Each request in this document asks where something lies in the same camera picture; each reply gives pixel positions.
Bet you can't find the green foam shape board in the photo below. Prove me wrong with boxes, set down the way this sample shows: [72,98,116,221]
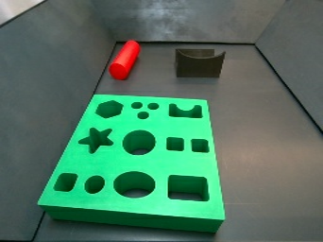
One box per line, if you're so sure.
[37,95,224,233]

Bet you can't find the black curved cradle block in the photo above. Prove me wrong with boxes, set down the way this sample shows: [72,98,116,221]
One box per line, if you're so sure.
[174,48,225,78]

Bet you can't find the red cylinder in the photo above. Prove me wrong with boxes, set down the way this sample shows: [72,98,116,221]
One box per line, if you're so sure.
[108,40,140,80]

